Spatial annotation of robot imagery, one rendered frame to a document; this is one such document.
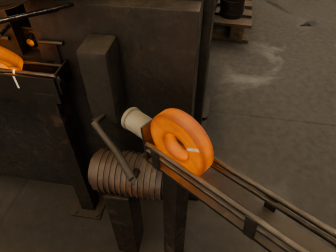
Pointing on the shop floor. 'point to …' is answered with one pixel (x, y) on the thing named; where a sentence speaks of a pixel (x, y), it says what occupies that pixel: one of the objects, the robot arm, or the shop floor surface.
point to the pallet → (233, 19)
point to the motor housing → (125, 193)
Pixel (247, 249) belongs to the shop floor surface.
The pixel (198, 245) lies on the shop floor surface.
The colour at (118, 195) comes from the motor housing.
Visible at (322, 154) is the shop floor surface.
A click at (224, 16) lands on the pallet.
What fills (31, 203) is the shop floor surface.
